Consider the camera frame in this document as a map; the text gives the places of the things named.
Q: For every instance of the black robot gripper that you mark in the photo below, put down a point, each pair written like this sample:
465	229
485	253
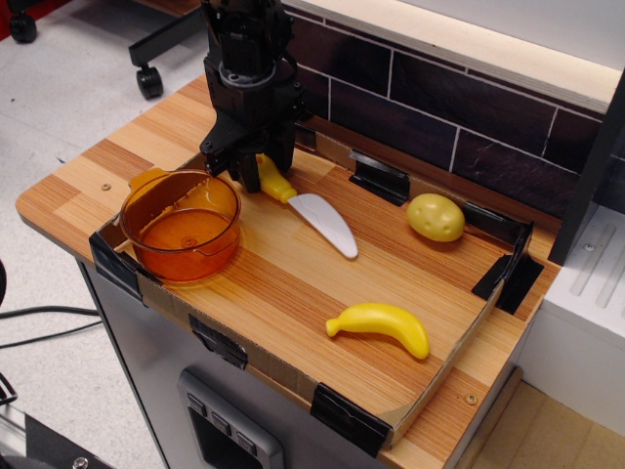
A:
255	114

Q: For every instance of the yellow handled white toy knife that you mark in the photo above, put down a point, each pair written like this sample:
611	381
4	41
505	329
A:
313	208

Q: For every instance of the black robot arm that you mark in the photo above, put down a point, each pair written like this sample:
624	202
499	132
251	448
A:
247	36

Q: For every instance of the orange transparent plastic pot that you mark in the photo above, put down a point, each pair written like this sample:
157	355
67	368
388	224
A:
183	224

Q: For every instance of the cardboard fence with black tape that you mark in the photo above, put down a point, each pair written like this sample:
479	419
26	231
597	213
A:
255	331

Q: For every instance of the black chair caster wheel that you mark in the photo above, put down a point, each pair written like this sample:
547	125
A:
149	82

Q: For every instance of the black chair base leg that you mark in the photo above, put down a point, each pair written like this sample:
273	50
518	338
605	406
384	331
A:
166	37

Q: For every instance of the yellow toy potato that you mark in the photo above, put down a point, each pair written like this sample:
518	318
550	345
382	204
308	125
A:
435	217

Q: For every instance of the yellow toy banana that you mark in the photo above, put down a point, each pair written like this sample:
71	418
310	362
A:
383	319

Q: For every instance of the black far caster wheel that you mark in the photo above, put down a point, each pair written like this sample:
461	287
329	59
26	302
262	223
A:
23	28

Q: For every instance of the black vertical post right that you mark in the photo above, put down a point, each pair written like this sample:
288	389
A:
601	182

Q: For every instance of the black metal bracket with screw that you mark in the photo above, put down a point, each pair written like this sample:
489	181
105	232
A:
48	446

